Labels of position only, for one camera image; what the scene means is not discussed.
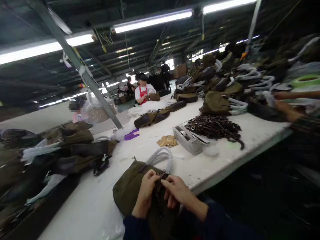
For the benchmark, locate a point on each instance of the pile of white wrapping paper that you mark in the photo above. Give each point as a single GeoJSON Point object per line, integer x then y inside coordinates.
{"type": "Point", "coordinates": [150, 106]}

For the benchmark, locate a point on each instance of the purple plastic object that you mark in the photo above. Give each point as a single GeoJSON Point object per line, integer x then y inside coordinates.
{"type": "Point", "coordinates": [131, 135]}

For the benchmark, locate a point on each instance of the person's right hand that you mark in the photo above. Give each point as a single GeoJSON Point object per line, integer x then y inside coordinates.
{"type": "Point", "coordinates": [186, 196]}

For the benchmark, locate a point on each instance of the cardboard box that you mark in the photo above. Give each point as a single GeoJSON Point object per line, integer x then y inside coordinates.
{"type": "Point", "coordinates": [180, 71]}

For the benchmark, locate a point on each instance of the row of olive bags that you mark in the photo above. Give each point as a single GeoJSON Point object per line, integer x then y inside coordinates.
{"type": "Point", "coordinates": [155, 116]}

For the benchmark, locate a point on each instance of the clear plastic sack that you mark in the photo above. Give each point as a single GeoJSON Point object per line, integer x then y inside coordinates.
{"type": "Point", "coordinates": [98, 110]}

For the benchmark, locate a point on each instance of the fluorescent tube light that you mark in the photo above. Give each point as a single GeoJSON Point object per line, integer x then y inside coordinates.
{"type": "Point", "coordinates": [42, 47]}
{"type": "Point", "coordinates": [152, 21]}
{"type": "Point", "coordinates": [226, 5]}

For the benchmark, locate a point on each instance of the heap of olive and brown bags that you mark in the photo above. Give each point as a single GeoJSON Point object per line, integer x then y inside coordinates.
{"type": "Point", "coordinates": [50, 160]}

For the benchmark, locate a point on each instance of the grey metal post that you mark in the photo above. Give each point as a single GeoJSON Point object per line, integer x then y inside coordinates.
{"type": "Point", "coordinates": [82, 67]}

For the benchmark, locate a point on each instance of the large heap of olive bags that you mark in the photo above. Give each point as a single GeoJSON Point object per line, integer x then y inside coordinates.
{"type": "Point", "coordinates": [225, 90]}

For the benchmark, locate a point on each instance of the white stuffing wad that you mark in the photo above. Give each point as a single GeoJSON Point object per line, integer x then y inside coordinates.
{"type": "Point", "coordinates": [211, 150]}

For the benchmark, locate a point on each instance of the person's left hand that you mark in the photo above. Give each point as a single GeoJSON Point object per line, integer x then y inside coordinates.
{"type": "Point", "coordinates": [143, 197]}

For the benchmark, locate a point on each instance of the pile of tan paper tags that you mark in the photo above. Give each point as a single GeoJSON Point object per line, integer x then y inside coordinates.
{"type": "Point", "coordinates": [167, 141]}

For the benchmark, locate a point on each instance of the grey tape dispenser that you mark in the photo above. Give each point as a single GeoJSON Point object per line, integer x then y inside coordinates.
{"type": "Point", "coordinates": [187, 140]}

